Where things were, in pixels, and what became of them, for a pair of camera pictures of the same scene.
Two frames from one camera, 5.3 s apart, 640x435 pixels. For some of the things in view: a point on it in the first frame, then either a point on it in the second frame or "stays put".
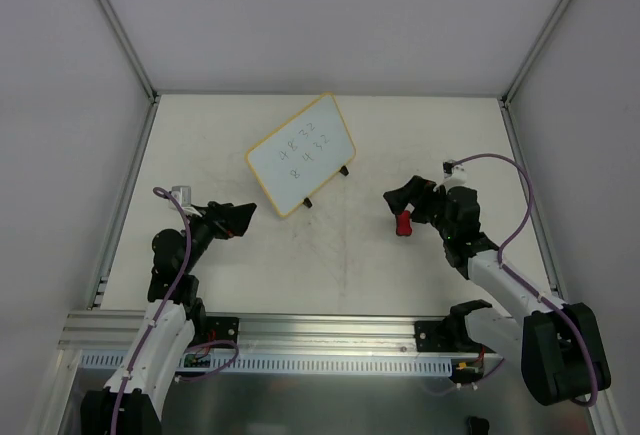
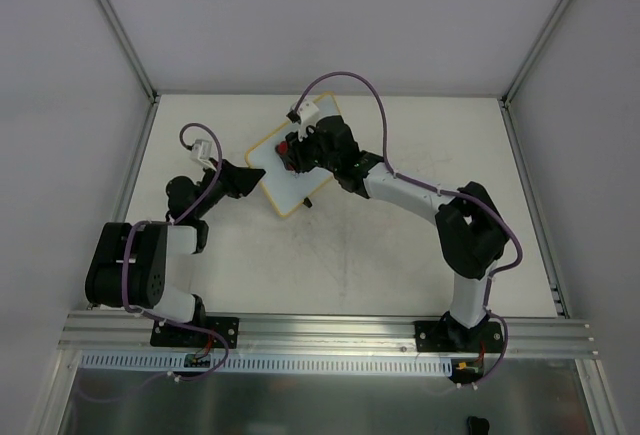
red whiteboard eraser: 403,224 → 283,147
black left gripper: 220,220 → 232,181
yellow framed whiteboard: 302,155 stays put
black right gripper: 426,203 → 300,150
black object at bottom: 478,426 stays put
